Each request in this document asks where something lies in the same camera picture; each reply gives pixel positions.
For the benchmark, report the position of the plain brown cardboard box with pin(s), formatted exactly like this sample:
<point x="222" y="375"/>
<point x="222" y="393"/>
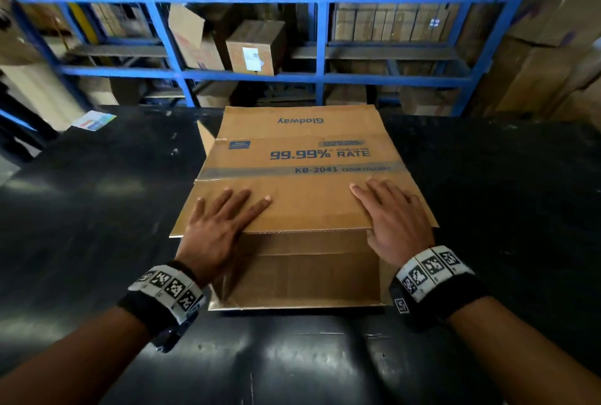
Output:
<point x="346" y="95"/>
<point x="428" y="102"/>
<point x="217" y="95"/>
<point x="110" y="90"/>

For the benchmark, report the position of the open-flap cardboard box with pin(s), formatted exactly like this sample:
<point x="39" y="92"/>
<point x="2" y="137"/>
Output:
<point x="195" y="45"/>

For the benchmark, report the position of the stack of large cardboard boxes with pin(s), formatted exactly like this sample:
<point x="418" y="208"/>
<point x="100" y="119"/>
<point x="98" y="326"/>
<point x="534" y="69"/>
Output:
<point x="549" y="52"/>

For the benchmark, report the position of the person's left hand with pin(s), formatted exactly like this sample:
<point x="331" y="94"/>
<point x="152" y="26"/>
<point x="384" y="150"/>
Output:
<point x="211" y="242"/>

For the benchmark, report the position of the large pale cardboard box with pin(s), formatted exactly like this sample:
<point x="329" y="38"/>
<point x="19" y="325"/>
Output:
<point x="40" y="92"/>

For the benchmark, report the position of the small white-label cardboard box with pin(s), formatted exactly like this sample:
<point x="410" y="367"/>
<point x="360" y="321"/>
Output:
<point x="256" y="45"/>

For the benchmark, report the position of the colourful paper leaflet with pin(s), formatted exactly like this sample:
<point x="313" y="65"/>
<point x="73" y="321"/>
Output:
<point x="94" y="120"/>

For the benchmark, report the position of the person's right little finger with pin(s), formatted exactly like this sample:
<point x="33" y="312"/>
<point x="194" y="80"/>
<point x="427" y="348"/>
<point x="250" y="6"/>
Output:
<point x="417" y="203"/>

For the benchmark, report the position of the person's left forearm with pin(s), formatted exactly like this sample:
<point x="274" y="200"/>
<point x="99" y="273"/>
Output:
<point x="70" y="362"/>

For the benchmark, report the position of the person's right middle finger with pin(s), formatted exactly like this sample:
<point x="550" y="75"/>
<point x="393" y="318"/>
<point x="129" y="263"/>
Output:
<point x="381" y="193"/>

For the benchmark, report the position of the large printed cardboard box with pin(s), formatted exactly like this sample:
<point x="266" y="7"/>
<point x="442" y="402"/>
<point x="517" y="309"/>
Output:
<point x="305" y="193"/>

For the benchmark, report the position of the blue metal shelf rack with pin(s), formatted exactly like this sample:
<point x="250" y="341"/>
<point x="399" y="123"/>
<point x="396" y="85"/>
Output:
<point x="322" y="34"/>

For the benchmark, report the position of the row of narrow cardboard boxes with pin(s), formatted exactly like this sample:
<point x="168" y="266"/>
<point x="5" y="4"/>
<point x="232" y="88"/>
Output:
<point x="389" y="22"/>

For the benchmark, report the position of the person's right hand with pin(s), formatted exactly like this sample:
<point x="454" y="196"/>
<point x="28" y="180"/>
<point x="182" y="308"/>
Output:
<point x="401" y="231"/>

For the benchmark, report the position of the person's right forearm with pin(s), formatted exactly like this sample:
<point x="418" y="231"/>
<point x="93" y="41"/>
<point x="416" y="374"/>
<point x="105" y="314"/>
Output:
<point x="526" y="353"/>

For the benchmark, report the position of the black marker wristband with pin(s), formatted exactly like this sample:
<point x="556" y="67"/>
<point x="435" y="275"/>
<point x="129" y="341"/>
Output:
<point x="434" y="285"/>
<point x="164" y="299"/>

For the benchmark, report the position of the person's left middle finger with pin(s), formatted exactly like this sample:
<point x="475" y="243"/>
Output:
<point x="238" y="205"/>

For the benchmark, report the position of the person's left little finger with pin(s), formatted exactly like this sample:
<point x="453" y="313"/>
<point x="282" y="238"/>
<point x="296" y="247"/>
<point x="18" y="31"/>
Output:
<point x="199" y="211"/>

